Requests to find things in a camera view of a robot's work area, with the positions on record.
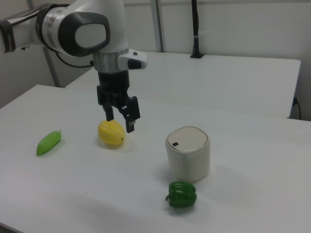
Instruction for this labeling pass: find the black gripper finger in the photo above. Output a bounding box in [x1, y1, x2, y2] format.
[103, 101, 115, 121]
[120, 96, 142, 134]

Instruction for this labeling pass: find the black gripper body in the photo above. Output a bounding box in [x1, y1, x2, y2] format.
[96, 70, 131, 109]

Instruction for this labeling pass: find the beige hinged bin lid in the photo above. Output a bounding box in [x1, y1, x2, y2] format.
[167, 126, 208, 153]

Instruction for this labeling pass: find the beige plastic garbage bin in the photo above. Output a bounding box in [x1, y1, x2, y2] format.
[165, 125, 211, 183]

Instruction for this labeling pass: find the yellow striped toy melon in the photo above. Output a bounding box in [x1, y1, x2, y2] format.
[97, 119, 126, 146]

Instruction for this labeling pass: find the green toy cucumber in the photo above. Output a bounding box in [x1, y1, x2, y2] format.
[36, 130, 63, 156]

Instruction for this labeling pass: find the white adjacent table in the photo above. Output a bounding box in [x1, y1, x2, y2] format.
[64, 50, 302, 119]

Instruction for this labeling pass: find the green toy bell pepper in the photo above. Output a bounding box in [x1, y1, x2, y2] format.
[165, 181, 197, 208]

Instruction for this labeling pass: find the black pole with clamp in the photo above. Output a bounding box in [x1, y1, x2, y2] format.
[190, 0, 205, 59]

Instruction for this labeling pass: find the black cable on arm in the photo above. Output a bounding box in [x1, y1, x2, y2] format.
[12, 2, 95, 69]

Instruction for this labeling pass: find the black velcro strap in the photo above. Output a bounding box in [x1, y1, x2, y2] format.
[0, 20, 17, 53]

